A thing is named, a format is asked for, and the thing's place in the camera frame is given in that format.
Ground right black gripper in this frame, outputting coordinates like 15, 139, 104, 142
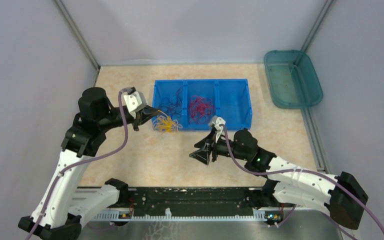
189, 128, 249, 164

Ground yellow wire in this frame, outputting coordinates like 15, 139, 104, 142
152, 110, 184, 135

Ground purple thin wires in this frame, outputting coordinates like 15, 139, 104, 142
158, 87, 185, 118

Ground red wire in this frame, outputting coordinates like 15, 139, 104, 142
188, 95, 216, 126

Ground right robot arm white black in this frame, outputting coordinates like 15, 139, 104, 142
189, 128, 369, 230

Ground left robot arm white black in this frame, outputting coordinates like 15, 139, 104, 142
18, 87, 160, 240

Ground blue three-compartment plastic bin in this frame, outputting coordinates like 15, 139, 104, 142
152, 78, 253, 131

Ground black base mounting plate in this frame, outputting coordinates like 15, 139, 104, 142
98, 186, 296, 218

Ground teal translucent plastic tub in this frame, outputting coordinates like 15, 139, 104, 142
263, 50, 324, 109

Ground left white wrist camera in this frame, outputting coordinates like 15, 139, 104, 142
123, 87, 147, 118

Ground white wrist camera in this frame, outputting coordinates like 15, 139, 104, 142
208, 115, 226, 143
123, 87, 147, 118

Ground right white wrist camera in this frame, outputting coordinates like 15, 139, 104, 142
208, 115, 226, 143

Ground aluminium frame rail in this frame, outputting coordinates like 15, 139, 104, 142
48, 187, 349, 210

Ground white cable duct strip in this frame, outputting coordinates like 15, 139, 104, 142
91, 208, 268, 223

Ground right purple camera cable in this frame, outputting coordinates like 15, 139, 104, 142
220, 124, 384, 240

